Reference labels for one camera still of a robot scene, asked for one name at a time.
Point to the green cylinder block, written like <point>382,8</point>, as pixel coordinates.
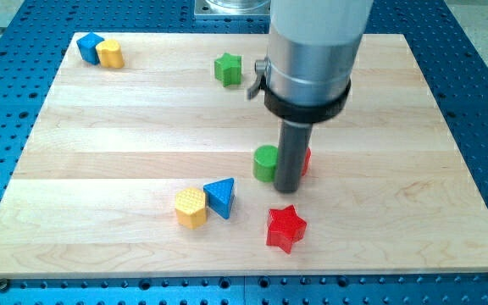
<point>264,163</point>

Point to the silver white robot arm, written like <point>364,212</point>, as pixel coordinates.
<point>312,46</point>

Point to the green star block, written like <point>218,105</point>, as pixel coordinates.
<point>227,69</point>

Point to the red star block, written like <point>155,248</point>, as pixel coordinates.
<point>284,228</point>

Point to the blue triangle block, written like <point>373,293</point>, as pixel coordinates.
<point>220,196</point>

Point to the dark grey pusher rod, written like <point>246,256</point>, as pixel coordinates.
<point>292,150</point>

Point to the red block behind rod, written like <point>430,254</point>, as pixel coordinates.
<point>306,162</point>

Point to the yellow hexagon block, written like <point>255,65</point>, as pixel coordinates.
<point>190,207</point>

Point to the light wooden board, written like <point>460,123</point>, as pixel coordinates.
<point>93,194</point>

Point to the yellow heart block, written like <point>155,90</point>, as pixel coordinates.
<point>110,54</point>

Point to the blue cube block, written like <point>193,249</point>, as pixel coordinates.
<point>87,47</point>

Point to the blue perforated metal table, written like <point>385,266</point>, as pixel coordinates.
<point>449,41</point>

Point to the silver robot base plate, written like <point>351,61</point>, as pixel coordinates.
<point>215,8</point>

